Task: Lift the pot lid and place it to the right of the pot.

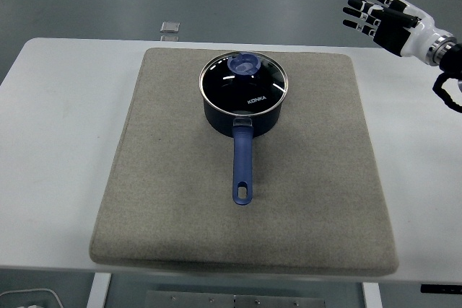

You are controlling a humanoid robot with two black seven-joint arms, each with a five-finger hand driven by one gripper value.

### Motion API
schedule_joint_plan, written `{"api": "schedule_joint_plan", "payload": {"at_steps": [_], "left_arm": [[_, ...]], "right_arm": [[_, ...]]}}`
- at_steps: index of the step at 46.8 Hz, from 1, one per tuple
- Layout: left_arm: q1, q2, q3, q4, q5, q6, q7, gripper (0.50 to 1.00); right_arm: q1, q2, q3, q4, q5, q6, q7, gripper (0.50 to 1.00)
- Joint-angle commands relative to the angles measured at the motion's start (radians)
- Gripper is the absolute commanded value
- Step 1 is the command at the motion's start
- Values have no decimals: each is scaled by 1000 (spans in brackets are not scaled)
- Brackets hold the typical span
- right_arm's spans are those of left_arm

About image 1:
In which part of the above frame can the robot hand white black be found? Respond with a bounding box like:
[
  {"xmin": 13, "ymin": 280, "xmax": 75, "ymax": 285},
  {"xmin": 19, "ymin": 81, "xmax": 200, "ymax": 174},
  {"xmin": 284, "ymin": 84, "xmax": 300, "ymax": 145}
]
[{"xmin": 341, "ymin": 0, "xmax": 452, "ymax": 58}]

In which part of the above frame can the grey metal plate with screws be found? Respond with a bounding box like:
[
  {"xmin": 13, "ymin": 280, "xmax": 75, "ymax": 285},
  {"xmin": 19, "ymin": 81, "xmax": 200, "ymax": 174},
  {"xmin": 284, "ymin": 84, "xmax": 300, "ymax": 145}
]
[{"xmin": 145, "ymin": 289, "xmax": 328, "ymax": 308}]

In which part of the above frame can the beige fabric mat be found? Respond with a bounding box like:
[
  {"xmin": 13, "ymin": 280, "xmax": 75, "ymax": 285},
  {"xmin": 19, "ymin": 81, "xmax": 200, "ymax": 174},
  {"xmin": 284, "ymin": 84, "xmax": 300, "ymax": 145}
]
[{"xmin": 89, "ymin": 47, "xmax": 400, "ymax": 276}]

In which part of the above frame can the black flat bar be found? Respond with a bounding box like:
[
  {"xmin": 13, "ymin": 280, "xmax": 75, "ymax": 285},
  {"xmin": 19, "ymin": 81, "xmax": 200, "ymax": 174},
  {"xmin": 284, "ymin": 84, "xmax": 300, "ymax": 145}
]
[{"xmin": 420, "ymin": 283, "xmax": 462, "ymax": 294}]

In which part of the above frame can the white table leg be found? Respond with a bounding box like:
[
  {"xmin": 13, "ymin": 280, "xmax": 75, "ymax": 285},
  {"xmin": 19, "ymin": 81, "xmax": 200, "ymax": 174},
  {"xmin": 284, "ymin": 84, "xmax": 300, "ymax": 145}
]
[
  {"xmin": 362, "ymin": 281, "xmax": 383, "ymax": 308},
  {"xmin": 86, "ymin": 272, "xmax": 112, "ymax": 308}
]

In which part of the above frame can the glass lid with blue knob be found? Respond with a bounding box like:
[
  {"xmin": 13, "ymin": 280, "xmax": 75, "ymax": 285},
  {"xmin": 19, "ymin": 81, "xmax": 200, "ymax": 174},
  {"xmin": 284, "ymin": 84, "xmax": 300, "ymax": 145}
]
[{"xmin": 199, "ymin": 51, "xmax": 289, "ymax": 116}]

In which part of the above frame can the white rounded object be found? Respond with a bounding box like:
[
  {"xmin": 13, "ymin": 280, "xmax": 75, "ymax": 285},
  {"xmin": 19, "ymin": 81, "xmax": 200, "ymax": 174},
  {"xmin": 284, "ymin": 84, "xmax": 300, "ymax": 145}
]
[{"xmin": 0, "ymin": 288, "xmax": 62, "ymax": 308}]

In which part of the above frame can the dark saucepan with blue handle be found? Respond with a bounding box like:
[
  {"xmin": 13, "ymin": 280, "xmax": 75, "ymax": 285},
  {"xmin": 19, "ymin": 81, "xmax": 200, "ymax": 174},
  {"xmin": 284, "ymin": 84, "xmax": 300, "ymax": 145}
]
[{"xmin": 201, "ymin": 86, "xmax": 284, "ymax": 207}]

